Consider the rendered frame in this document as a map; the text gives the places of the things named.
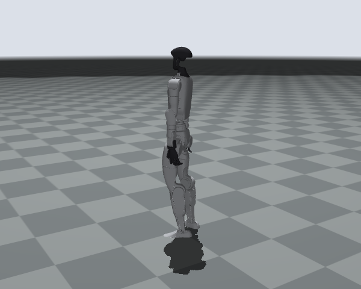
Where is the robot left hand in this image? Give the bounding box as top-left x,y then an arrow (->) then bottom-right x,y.
167,140 -> 183,166

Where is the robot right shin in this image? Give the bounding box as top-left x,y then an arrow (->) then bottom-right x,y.
184,177 -> 196,223

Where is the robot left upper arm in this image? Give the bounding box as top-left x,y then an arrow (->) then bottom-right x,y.
168,78 -> 182,117

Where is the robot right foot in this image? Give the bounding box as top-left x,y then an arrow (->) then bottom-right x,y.
184,219 -> 200,229

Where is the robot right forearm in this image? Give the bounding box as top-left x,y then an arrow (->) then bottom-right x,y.
182,118 -> 189,128

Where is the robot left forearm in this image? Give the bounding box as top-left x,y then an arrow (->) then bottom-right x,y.
165,110 -> 177,147

